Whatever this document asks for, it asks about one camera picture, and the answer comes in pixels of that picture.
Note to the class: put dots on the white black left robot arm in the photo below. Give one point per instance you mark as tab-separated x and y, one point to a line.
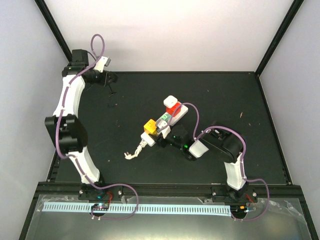
66	131

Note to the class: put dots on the white power strip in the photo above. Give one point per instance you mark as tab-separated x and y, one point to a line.
146	139

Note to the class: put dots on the white charger block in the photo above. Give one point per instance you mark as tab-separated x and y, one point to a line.
170	101

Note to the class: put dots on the red cube socket adapter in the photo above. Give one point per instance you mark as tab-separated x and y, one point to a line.
174	110

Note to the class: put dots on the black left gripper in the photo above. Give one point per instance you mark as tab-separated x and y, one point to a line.
105	81

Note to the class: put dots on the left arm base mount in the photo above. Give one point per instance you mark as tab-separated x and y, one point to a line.
90	193

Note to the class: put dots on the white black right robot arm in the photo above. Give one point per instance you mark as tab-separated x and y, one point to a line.
226	145

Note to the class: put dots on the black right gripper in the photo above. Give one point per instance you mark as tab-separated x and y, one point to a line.
161	142

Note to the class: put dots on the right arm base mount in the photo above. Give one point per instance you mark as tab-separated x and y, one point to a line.
225	194

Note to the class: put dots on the green plug adapter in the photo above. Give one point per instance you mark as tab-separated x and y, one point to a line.
166	117

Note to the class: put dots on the yellow cube socket adapter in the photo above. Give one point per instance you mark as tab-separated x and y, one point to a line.
150	127

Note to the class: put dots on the white slotted cable duct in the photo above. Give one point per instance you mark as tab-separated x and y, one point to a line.
120	208

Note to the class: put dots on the black front frame rail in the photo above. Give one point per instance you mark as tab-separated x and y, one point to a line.
174	190

